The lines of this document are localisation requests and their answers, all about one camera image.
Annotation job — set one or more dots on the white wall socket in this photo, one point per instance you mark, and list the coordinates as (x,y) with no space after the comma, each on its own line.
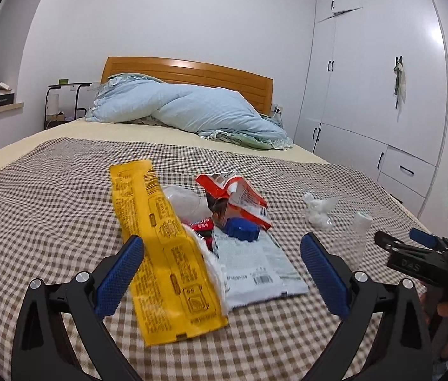
(276,108)

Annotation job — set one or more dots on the red and white snack bag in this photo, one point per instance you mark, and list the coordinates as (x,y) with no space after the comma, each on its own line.
(244,202)

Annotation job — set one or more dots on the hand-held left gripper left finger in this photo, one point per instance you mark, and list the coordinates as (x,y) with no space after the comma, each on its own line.
(123,270)

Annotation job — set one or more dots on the brown checkered blanket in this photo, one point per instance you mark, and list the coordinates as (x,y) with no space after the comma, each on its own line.
(49,206)

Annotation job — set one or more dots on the light blue duvet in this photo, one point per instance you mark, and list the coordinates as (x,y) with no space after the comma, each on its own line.
(208,111)

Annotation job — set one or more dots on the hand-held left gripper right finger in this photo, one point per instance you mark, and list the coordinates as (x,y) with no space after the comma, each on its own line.
(321,270)

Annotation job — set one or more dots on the white cylinder lamp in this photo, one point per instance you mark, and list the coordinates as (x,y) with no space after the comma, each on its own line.
(52,106)

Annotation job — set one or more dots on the white and green packet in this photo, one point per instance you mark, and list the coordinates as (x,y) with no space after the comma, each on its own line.
(255,270)

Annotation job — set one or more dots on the white wardrobe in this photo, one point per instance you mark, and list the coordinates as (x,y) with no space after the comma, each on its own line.
(366,67)

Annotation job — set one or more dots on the pale bag on hook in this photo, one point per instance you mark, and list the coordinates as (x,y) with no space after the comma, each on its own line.
(399,83)

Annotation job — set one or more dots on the red packet with blue logo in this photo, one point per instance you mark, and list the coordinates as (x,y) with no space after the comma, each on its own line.
(202,228)

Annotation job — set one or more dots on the cream bed sheet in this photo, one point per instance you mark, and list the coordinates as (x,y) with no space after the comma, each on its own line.
(129,131)

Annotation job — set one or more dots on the white tissue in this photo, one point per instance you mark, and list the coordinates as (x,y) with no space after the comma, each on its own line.
(319,210)

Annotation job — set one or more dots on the black frame side table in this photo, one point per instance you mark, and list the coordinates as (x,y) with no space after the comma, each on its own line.
(75,87)

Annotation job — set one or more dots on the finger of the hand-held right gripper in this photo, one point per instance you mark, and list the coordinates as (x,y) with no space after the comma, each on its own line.
(390,243)
(424,237)

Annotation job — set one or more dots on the wooden bed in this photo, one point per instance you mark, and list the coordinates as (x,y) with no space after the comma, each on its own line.
(188,71)

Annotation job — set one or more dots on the small clear plastic bottle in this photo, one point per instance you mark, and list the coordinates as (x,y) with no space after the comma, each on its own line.
(357,238)

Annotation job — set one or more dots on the yellow snack wrapper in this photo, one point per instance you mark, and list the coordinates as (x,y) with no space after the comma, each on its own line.
(168,254)

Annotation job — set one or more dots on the blue plastic lid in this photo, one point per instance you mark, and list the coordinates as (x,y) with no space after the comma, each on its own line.
(242,230)

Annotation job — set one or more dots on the clear plastic bag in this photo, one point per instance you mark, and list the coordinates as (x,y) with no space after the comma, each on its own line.
(186,202)

